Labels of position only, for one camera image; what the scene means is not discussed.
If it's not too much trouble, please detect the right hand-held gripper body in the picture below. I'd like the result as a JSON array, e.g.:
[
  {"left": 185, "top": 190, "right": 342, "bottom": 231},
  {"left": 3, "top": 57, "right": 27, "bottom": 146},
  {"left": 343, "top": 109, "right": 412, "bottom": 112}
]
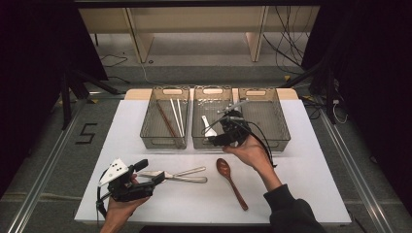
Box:
[{"left": 216, "top": 99, "right": 252, "bottom": 148}]

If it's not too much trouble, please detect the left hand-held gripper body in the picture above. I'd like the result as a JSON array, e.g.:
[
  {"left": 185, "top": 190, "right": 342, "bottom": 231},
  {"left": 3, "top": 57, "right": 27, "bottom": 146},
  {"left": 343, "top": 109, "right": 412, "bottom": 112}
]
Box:
[{"left": 97, "top": 157, "right": 156, "bottom": 202}]

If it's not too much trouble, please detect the person's right hand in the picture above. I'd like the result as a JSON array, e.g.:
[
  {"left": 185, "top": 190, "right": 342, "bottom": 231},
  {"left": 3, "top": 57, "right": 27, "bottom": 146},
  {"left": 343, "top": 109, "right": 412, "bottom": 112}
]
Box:
[{"left": 222, "top": 134, "right": 277, "bottom": 178}]

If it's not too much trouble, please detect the short white cable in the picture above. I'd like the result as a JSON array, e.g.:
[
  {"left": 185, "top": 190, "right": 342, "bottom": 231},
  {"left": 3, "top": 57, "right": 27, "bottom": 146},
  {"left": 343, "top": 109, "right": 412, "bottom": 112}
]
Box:
[{"left": 331, "top": 98, "right": 350, "bottom": 125}]

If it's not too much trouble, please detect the metal fork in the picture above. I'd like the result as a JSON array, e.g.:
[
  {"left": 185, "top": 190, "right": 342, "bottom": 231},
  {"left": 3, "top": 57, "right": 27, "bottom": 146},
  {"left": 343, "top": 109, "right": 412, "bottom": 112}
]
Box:
[{"left": 166, "top": 166, "right": 207, "bottom": 179}]

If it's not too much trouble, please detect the person's left hand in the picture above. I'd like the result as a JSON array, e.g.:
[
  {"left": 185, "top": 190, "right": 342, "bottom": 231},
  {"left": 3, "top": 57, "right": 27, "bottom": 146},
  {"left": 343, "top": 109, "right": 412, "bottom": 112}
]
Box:
[{"left": 102, "top": 174, "right": 152, "bottom": 227}]

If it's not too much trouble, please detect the black stand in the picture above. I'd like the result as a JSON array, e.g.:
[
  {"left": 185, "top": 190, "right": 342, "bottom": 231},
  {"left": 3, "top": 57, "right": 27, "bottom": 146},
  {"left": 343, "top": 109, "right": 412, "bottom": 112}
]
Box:
[
  {"left": 280, "top": 56, "right": 338, "bottom": 125},
  {"left": 59, "top": 66, "right": 126, "bottom": 130}
]

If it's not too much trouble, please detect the black curtain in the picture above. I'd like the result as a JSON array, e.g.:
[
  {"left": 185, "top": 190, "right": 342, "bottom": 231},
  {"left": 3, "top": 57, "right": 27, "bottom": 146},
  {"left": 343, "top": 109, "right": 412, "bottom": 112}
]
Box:
[
  {"left": 302, "top": 0, "right": 412, "bottom": 216},
  {"left": 0, "top": 0, "right": 109, "bottom": 198}
]

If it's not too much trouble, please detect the brown wooden chopstick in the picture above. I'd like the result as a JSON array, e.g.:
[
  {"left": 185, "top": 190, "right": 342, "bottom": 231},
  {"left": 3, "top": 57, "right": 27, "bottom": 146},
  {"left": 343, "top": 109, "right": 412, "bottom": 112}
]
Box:
[
  {"left": 156, "top": 103, "right": 183, "bottom": 141},
  {"left": 155, "top": 102, "right": 181, "bottom": 140}
]

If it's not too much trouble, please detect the clear smoky plastic bin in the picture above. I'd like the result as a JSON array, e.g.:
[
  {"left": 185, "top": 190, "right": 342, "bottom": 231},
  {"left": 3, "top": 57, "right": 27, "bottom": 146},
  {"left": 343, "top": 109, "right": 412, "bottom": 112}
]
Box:
[
  {"left": 237, "top": 86, "right": 292, "bottom": 152},
  {"left": 191, "top": 85, "right": 236, "bottom": 150},
  {"left": 139, "top": 86, "right": 190, "bottom": 150}
]

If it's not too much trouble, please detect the white chopstick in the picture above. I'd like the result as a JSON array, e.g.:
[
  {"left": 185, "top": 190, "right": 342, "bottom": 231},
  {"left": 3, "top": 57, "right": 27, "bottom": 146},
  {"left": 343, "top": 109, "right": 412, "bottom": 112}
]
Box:
[
  {"left": 169, "top": 98, "right": 185, "bottom": 139},
  {"left": 176, "top": 98, "right": 187, "bottom": 138}
]

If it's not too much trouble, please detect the white ceramic spoon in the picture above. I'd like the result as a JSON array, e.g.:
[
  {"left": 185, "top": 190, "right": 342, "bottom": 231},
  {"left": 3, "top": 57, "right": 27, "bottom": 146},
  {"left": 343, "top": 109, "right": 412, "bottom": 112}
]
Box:
[{"left": 201, "top": 115, "right": 218, "bottom": 139}]

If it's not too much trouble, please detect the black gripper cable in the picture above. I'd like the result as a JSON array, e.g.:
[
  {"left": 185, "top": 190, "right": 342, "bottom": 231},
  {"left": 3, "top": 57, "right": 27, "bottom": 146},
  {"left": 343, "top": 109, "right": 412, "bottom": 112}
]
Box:
[
  {"left": 96, "top": 168, "right": 112, "bottom": 225},
  {"left": 202, "top": 113, "right": 278, "bottom": 169}
]

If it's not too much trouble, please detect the metal floor rail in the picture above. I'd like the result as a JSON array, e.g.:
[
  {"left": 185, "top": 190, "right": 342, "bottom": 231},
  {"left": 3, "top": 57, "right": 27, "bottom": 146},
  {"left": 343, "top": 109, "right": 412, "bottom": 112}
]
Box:
[
  {"left": 319, "top": 108, "right": 395, "bottom": 233},
  {"left": 6, "top": 96, "right": 95, "bottom": 233}
]

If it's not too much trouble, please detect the brown wooden spoon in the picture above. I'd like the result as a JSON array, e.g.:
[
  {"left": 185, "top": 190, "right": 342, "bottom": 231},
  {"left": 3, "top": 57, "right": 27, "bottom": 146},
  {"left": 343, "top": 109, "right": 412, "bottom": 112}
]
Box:
[{"left": 216, "top": 157, "right": 250, "bottom": 212}]

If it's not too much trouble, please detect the beige wooden bench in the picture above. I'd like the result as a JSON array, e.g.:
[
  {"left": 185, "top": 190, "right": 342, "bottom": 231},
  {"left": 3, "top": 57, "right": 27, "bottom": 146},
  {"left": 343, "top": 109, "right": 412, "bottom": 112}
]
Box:
[{"left": 78, "top": 6, "right": 320, "bottom": 64}]

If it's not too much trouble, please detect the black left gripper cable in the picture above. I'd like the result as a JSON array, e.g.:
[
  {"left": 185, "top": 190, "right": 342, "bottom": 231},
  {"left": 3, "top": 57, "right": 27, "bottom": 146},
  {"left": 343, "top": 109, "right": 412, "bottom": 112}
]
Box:
[{"left": 96, "top": 168, "right": 112, "bottom": 225}]

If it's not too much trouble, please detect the white floor cable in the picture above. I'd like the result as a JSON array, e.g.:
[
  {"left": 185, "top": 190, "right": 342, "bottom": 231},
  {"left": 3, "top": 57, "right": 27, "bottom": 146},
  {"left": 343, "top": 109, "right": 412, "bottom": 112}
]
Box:
[{"left": 139, "top": 61, "right": 184, "bottom": 87}]

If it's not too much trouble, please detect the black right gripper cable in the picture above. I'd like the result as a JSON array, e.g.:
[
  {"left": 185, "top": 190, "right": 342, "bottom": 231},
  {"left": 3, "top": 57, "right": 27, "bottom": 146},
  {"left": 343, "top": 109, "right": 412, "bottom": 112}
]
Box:
[{"left": 202, "top": 113, "right": 278, "bottom": 169}]

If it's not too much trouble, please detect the thin black floor cable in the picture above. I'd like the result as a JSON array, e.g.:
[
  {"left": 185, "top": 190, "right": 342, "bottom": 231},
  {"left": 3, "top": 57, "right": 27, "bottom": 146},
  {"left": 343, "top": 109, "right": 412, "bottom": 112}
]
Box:
[{"left": 100, "top": 52, "right": 129, "bottom": 69}]

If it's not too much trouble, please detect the bundle of black cables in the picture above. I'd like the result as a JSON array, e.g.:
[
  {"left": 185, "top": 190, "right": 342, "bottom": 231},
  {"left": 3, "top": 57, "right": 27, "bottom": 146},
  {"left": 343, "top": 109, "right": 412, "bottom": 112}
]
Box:
[{"left": 261, "top": 6, "right": 313, "bottom": 72}]

